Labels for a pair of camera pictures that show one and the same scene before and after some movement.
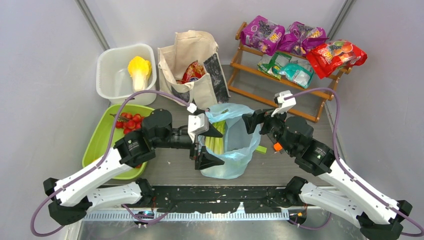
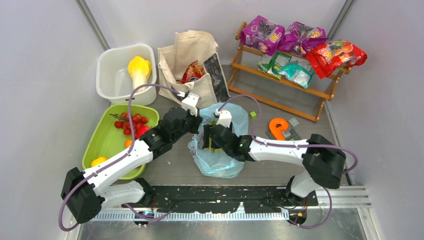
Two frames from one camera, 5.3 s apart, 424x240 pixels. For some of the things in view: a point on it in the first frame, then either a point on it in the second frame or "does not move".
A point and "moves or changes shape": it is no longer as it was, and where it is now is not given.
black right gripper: x=251 y=120 -> x=206 y=138
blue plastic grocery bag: x=239 y=144 moves or changes shape
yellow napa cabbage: x=140 y=69 does not move
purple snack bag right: x=300 y=39 does not move
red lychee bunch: x=128 y=122 does not move
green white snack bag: x=270 y=64 does not move
